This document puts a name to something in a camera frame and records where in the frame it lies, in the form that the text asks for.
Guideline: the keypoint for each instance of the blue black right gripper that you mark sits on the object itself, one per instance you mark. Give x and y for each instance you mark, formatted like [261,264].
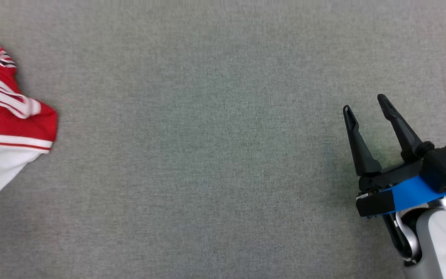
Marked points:
[405,192]

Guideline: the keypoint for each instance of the red and white jersey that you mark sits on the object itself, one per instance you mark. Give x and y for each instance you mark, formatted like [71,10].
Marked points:
[6,124]

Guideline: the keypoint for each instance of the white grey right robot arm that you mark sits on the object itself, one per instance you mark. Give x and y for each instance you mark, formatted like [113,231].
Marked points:
[439,240]

